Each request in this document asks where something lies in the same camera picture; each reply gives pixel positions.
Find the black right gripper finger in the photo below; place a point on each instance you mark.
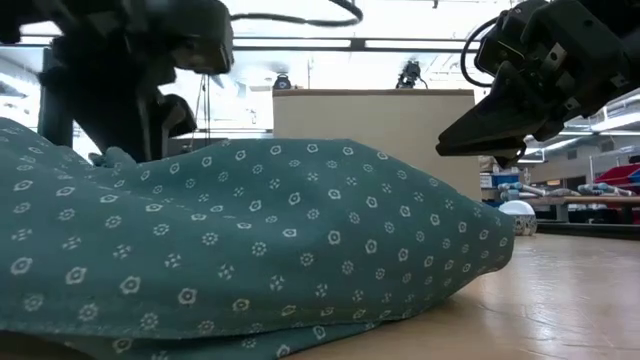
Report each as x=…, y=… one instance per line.
x=490, y=152
x=505, y=117

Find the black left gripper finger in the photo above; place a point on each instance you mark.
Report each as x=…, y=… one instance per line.
x=125, y=125
x=177, y=117

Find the cardboard box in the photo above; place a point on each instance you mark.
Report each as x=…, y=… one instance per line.
x=375, y=125

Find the teal floral print garment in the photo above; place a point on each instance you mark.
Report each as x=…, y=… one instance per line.
x=250, y=240

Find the blue storage bin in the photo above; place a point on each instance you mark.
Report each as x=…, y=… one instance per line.
x=506, y=180

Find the roll of tape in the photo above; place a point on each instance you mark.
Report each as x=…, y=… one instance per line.
x=517, y=220

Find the small black round device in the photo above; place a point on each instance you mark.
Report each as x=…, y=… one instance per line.
x=282, y=82

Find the wooden workbench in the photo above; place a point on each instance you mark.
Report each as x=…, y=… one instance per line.
x=600, y=200

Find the red storage bin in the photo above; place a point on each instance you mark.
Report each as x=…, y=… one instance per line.
x=617, y=175

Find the black frame clamp lever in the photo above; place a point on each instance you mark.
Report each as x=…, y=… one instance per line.
x=410, y=75

